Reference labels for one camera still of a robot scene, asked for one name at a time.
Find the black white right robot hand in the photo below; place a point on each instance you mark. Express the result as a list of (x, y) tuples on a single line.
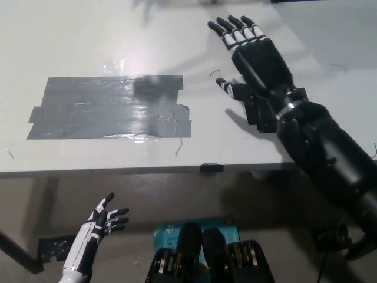
[(262, 62)]

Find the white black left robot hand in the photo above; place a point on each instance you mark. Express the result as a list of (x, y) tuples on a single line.
[(91, 236)]

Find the black floor tape patch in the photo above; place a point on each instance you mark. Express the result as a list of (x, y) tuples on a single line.
[(330, 236), (54, 247)]

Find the dark flat object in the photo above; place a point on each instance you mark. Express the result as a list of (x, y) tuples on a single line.
[(297, 1)]

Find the teal cardboard box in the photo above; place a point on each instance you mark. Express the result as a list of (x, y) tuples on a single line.
[(166, 233)]

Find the black diagonal table leg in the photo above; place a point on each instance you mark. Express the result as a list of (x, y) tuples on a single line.
[(17, 253)]

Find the clear shiny tape piece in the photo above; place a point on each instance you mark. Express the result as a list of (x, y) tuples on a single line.
[(113, 66)]

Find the grey duct tape patch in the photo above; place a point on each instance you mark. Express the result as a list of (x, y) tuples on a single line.
[(88, 109)]

